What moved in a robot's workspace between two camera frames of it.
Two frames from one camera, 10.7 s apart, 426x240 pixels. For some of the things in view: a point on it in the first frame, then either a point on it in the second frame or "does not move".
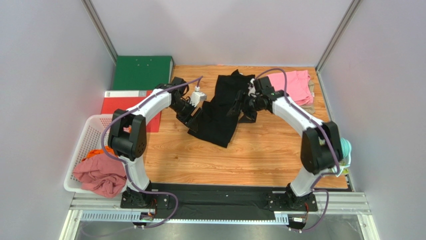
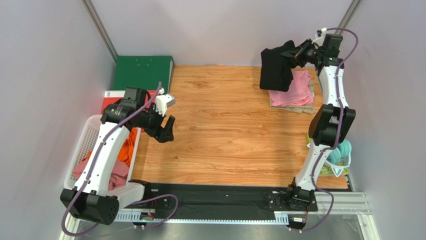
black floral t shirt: x=214 y=125 → x=276 y=71
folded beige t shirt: x=309 y=109 does not move
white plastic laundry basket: x=95 y=136 does not move
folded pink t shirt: x=296 y=84 does not move
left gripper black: x=189 y=120 → x=162 y=134
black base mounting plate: x=172 y=201 does not move
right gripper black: x=246 y=104 → x=297 y=54
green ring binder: x=142 y=72 does not move
